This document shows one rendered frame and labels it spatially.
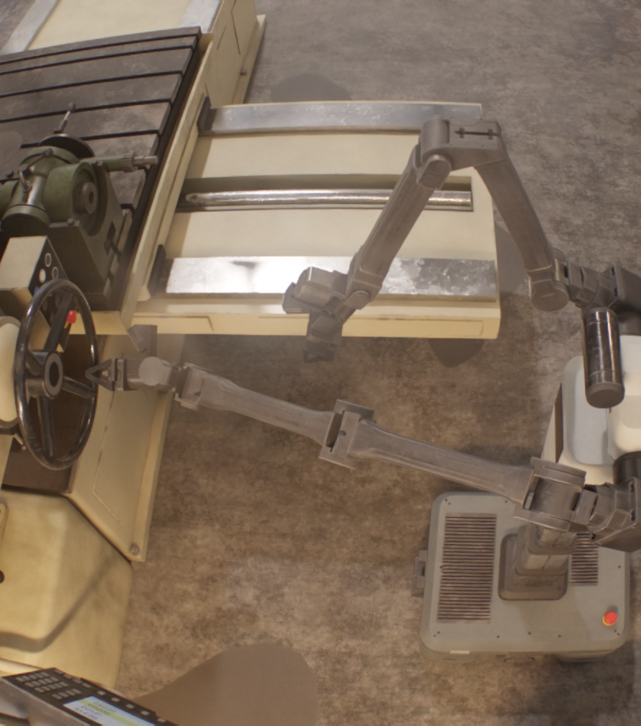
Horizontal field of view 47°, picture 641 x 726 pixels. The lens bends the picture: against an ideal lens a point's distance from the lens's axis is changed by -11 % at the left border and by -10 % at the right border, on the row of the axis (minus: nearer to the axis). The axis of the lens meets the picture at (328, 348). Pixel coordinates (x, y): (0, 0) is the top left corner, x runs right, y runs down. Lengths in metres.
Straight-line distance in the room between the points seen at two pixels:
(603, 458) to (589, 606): 1.00
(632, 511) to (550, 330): 1.85
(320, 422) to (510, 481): 0.37
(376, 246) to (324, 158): 1.25
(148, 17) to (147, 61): 1.20
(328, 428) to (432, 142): 0.53
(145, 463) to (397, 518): 0.90
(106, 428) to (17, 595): 0.65
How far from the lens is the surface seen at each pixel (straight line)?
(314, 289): 1.53
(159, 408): 2.93
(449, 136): 1.23
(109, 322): 2.09
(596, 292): 1.50
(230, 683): 2.57
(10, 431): 1.75
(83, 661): 2.41
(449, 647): 2.29
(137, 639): 2.69
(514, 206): 1.32
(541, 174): 3.64
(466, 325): 2.22
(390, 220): 1.35
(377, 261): 1.44
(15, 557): 2.25
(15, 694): 1.36
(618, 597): 2.39
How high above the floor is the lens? 2.49
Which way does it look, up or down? 56 degrees down
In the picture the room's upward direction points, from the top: 9 degrees counter-clockwise
